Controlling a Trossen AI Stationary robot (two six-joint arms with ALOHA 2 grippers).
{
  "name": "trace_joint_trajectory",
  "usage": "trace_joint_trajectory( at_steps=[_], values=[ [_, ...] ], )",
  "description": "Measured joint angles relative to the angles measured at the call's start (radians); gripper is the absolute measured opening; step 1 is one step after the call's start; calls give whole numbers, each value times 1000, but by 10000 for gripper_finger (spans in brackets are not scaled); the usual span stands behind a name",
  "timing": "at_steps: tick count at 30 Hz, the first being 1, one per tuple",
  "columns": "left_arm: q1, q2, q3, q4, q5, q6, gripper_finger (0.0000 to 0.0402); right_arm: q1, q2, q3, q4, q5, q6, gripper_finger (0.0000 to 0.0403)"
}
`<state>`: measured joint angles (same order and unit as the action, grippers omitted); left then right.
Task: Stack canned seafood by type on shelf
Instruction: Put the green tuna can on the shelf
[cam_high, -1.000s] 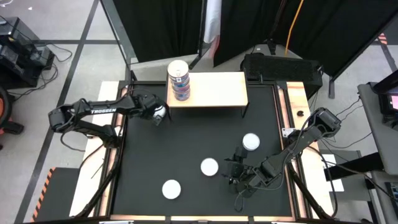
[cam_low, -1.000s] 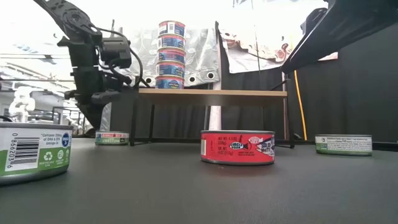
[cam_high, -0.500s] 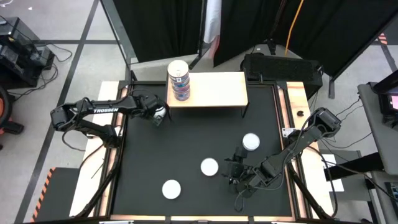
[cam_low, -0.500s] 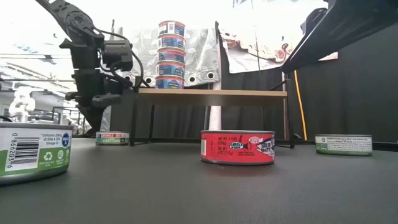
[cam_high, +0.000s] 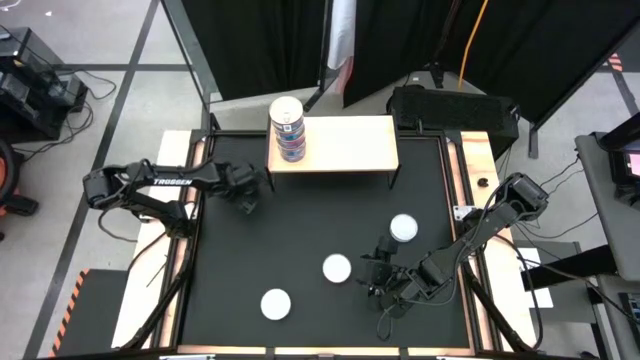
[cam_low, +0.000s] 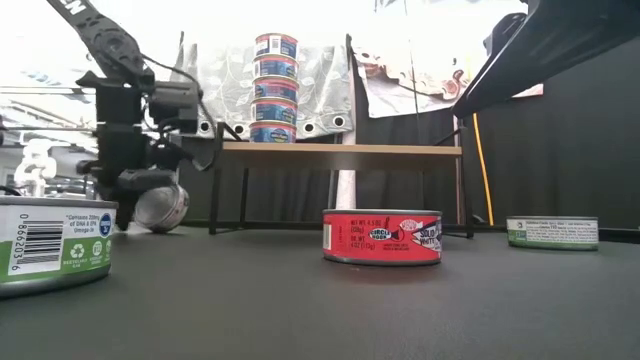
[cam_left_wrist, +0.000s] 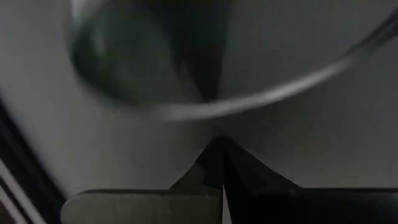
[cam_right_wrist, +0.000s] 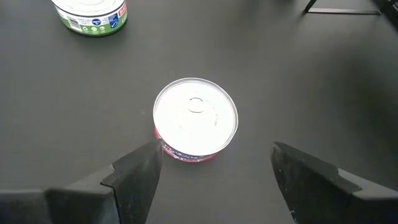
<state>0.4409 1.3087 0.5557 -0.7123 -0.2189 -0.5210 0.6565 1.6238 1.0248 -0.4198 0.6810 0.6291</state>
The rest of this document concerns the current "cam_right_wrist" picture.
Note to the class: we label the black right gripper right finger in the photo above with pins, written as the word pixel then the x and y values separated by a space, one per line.
pixel 311 193

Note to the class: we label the green label seafood can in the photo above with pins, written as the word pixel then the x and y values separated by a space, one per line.
pixel 90 21

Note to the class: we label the red label seafood can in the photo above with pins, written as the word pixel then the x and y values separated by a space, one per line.
pixel 196 118

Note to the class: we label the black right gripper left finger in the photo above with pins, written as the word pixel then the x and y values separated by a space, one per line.
pixel 136 186

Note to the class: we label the black table mat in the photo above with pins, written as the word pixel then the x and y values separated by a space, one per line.
pixel 62 109

